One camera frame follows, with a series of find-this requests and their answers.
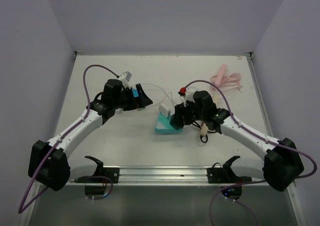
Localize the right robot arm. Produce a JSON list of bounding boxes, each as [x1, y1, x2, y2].
[[170, 88, 304, 191]]

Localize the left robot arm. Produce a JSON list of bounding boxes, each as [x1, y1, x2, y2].
[[28, 79, 153, 191]]

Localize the purple cable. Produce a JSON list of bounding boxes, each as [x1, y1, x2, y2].
[[17, 64, 121, 214], [186, 79, 317, 226]]

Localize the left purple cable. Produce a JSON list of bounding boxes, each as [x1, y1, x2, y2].
[[17, 64, 121, 214]]

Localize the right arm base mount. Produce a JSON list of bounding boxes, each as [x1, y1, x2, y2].
[[206, 156, 252, 200]]

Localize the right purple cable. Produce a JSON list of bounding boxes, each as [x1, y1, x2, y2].
[[186, 79, 317, 226]]

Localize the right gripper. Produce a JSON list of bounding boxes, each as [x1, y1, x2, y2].
[[171, 98, 206, 128]]

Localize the white charger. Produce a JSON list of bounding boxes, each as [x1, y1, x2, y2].
[[158, 104, 171, 118]]

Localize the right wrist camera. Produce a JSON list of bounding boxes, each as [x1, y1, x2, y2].
[[178, 87, 195, 106]]

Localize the aluminium front rail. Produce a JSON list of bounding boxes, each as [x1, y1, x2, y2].
[[31, 164, 296, 186]]

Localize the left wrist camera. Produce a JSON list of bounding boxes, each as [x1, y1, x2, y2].
[[117, 71, 132, 88]]

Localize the white plug adapter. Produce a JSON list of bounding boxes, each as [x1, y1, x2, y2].
[[115, 108, 124, 114]]

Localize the pink power cord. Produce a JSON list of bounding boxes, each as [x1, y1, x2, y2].
[[209, 72, 244, 94]]

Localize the blue plug adapter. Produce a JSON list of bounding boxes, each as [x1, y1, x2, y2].
[[132, 88, 139, 98]]

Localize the beige power strip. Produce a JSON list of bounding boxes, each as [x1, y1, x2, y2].
[[199, 94, 222, 137]]

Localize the pink power strip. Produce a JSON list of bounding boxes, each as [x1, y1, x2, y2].
[[215, 64, 227, 85]]

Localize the teal triangular power strip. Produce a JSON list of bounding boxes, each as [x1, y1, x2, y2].
[[154, 113, 183, 135]]

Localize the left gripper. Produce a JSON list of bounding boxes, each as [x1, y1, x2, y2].
[[113, 83, 152, 111]]

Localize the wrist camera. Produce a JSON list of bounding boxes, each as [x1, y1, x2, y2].
[[178, 87, 195, 106], [117, 71, 132, 88]]

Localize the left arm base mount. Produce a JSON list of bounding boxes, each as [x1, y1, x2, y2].
[[70, 156, 120, 200]]

